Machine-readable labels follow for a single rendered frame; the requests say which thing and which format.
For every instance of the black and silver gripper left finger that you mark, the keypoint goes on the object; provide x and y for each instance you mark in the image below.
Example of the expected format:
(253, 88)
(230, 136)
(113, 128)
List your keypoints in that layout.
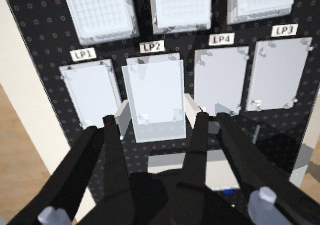
(59, 199)

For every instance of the white control panel with coloured buttons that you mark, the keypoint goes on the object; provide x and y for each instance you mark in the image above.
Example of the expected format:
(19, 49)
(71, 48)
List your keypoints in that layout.
(219, 175)

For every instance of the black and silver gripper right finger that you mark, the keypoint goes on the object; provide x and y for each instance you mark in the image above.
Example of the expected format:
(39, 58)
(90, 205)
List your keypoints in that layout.
(272, 199)

